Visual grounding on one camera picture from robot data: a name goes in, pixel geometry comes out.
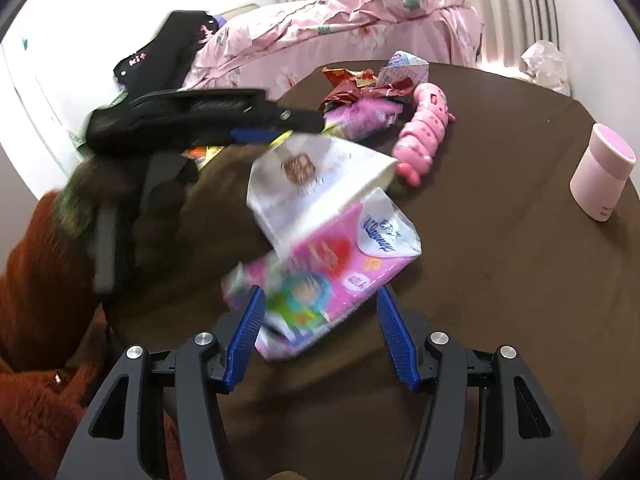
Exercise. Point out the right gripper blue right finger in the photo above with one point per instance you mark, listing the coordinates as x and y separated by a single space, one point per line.
399 342

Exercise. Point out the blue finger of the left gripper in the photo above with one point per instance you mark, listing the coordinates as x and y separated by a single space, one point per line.
255 135
268 116

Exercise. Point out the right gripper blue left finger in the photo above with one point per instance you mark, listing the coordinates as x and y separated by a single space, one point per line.
241 328

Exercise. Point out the white paper bag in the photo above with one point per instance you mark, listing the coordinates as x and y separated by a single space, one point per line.
307 180

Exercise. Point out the red snack wrapper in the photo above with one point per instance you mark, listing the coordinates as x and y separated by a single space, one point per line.
348 87

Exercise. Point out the pink cartoon tissue pack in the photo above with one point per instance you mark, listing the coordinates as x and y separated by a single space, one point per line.
318 283

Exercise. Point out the small blue white carton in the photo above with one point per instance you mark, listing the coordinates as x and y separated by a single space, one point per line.
404 65

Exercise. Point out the rust fleece sleeve forearm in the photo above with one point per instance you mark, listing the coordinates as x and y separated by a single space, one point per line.
53 348

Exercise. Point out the pink floral bed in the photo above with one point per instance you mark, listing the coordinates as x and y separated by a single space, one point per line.
445 37

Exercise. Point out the pink caterpillar toy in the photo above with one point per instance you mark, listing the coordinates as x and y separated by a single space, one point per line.
420 137

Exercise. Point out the pink floral duvet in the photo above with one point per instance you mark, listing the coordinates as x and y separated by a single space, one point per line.
276 27

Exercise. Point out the pink cylindrical cup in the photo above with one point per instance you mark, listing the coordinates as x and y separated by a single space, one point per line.
602 173

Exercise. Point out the white plastic bag on floor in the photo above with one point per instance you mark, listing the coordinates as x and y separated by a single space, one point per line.
546 65

